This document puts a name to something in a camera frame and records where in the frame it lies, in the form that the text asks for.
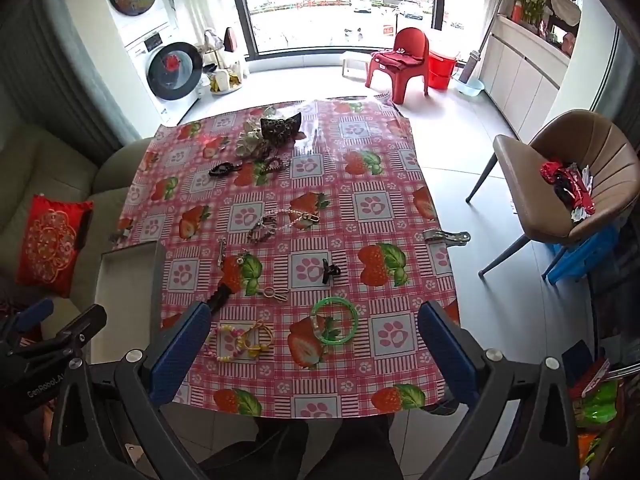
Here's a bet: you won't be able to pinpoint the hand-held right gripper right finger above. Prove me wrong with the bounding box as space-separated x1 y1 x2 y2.
417 301 581 480

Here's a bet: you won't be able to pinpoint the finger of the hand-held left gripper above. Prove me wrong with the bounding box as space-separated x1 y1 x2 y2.
27 304 108 361
9 297 55 335

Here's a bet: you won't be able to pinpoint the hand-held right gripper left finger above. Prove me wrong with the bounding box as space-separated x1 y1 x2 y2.
47 301 213 480

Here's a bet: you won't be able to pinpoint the white rectangular box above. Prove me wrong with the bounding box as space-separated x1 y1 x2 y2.
90 241 167 366

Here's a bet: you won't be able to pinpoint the black toothed hair clip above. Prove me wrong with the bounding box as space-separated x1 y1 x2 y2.
200 280 236 318

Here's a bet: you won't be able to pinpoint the yellow hair tie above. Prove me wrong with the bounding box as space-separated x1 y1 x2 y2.
239 321 275 361

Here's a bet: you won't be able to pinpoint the green plastic bangle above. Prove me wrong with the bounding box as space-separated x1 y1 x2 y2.
309 296 360 346

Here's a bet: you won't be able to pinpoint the red embroidered cushion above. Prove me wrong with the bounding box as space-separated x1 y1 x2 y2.
17 194 95 298

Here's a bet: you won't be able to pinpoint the beige sofa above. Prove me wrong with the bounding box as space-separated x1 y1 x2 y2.
0 120 151 321

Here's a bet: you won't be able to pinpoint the green snack packet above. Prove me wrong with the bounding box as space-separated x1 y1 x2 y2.
575 380 621 428

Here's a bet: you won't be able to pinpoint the orange snack packet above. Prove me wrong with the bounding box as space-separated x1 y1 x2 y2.
577 432 603 468

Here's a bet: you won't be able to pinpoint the blue plastic stool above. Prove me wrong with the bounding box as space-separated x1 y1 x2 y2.
542 225 621 286

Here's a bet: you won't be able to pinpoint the red and black bundle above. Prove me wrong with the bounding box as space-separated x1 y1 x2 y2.
540 160 596 223

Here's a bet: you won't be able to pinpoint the strawberry print tablecloth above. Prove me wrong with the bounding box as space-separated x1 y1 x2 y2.
112 99 471 418

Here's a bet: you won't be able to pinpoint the beige scrunchie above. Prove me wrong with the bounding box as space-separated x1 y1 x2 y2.
236 117 271 161

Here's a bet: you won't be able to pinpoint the cardboard box with items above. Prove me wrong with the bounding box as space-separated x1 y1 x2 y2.
465 109 636 278

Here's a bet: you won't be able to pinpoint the light blue basin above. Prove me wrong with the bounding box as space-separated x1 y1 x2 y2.
454 77 485 97

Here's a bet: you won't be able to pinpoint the white storage rack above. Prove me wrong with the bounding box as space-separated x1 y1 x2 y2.
197 27 251 96

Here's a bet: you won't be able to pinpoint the red bucket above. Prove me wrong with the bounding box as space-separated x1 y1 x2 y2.
427 52 458 91

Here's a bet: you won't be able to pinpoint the flat mop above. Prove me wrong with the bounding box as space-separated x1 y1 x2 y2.
459 0 508 86

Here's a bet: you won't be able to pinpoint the white cabinet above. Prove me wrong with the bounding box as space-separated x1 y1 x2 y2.
480 12 573 143

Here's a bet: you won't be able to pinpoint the red cloth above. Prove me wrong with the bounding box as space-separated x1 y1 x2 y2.
377 50 423 68

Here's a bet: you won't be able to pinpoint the white step stool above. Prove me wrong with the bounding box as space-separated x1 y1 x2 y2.
341 54 373 80

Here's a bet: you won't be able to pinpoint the red plastic chair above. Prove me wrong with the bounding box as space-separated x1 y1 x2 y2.
365 27 431 106

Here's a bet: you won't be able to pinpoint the yellow flowers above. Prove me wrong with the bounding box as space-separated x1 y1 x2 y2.
505 0 548 26

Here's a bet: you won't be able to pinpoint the pink yellow beaded bracelet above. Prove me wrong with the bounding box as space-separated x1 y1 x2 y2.
214 324 251 363

